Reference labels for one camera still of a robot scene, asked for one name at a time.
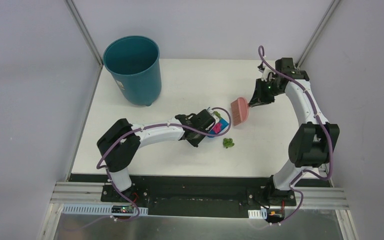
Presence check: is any pink hand brush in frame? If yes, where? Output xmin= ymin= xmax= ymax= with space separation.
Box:
xmin=230 ymin=97 xmax=250 ymax=126

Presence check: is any green paper scrap centre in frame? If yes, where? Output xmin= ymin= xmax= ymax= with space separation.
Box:
xmin=222 ymin=138 xmax=235 ymax=149

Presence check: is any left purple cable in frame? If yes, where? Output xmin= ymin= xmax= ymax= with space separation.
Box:
xmin=95 ymin=106 xmax=233 ymax=222

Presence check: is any small green paper scrap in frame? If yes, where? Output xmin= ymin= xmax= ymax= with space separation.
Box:
xmin=213 ymin=111 xmax=222 ymax=119

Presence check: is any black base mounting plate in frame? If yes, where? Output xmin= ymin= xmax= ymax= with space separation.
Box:
xmin=94 ymin=174 xmax=297 ymax=219

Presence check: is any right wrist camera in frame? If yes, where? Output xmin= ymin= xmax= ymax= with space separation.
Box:
xmin=257 ymin=63 xmax=273 ymax=82

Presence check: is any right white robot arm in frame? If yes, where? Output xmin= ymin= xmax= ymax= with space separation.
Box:
xmin=248 ymin=57 xmax=340 ymax=205

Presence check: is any blue plastic dustpan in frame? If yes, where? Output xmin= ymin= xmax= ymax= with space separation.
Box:
xmin=206 ymin=109 xmax=229 ymax=138

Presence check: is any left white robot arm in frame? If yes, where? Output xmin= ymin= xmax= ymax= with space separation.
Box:
xmin=96 ymin=109 xmax=221 ymax=203

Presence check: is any teal plastic waste bin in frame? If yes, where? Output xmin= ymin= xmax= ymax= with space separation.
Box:
xmin=102 ymin=35 xmax=162 ymax=106

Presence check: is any magenta paper scrap centre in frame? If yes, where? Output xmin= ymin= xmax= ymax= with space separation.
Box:
xmin=211 ymin=122 xmax=222 ymax=134

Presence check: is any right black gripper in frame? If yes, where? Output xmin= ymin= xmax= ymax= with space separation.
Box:
xmin=249 ymin=77 xmax=283 ymax=107

